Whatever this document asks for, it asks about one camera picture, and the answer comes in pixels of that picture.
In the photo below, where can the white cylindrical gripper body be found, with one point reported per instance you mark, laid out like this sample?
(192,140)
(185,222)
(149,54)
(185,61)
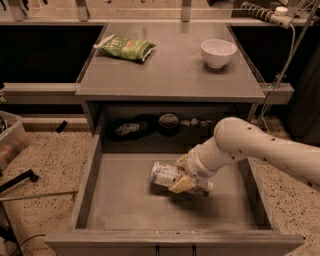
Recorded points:
(196,167)

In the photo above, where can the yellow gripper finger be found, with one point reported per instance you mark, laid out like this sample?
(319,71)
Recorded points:
(182,184)
(180,163)

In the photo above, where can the clear plastic bottle blue label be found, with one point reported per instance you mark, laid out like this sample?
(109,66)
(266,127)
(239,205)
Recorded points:
(164,175)

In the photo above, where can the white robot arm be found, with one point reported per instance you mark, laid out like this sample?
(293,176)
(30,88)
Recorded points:
(234,140)

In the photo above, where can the open grey top drawer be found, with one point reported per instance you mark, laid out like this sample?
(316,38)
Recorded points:
(119,212)

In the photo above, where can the grey cabinet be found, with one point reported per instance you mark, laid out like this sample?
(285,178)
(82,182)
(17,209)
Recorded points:
(175,71)

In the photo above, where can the thin metal rod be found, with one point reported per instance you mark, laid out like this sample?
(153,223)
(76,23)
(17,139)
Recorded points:
(34,196)

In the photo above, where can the white ceramic bowl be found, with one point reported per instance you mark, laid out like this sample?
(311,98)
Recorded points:
(217,53)

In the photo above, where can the small black floor block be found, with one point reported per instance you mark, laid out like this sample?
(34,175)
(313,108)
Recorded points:
(61,126)

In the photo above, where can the green chip bag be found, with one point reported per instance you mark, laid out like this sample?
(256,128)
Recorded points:
(124,48)

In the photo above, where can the black bar on floor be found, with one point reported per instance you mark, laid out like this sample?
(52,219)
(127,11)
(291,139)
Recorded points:
(29,174)

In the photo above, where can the clear plastic storage bin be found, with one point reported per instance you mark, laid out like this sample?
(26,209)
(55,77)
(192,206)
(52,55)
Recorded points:
(13,138)

